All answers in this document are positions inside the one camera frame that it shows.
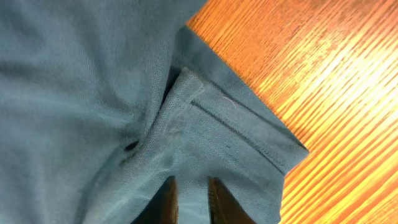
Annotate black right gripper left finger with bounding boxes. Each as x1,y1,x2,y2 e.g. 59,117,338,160
131,175,178,224

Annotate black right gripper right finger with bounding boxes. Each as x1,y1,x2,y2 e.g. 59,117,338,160
208,177,255,224

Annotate teal blue polo shirt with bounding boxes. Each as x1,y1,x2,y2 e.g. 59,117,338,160
1,0,308,223

